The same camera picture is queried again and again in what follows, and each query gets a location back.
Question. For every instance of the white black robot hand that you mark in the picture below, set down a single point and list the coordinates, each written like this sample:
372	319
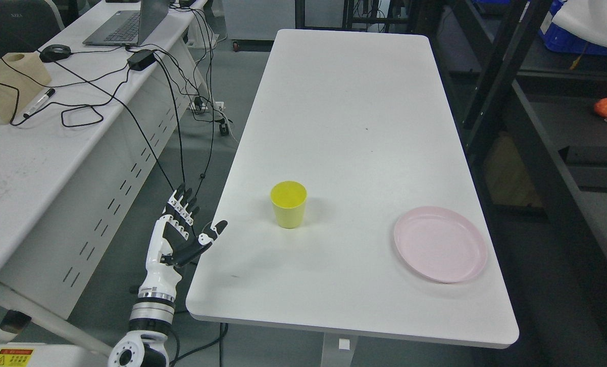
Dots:
174	244

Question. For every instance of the yellow plastic cup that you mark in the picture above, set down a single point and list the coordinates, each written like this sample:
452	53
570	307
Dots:
289	203

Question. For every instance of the black metal shelf rack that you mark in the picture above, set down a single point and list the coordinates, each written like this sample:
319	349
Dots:
539	157

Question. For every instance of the white office desk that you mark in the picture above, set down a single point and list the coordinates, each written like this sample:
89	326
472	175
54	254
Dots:
69	175

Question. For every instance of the white power strip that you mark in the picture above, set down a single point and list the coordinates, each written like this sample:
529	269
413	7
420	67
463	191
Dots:
200	107

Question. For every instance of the white table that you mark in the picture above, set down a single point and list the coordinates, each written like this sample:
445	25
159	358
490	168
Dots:
361	120

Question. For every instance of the black power adapter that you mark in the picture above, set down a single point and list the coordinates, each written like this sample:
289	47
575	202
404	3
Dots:
141	59

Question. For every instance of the black white marker pen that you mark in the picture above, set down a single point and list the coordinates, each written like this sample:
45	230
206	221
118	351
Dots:
40	102

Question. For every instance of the grey laptop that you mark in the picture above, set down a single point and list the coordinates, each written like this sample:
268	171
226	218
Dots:
130	27

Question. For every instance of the black computer mouse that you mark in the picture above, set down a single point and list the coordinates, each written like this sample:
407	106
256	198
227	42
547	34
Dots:
55	52

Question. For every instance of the wooden block with hole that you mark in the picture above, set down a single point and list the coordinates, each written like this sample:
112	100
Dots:
22	76

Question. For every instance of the pink plastic plate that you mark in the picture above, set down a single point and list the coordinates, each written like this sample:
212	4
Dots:
440	244

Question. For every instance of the black office chair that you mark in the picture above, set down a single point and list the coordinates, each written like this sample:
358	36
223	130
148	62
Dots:
26	25

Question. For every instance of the blue plastic bin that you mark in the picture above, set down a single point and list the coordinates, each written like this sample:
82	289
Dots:
576	27

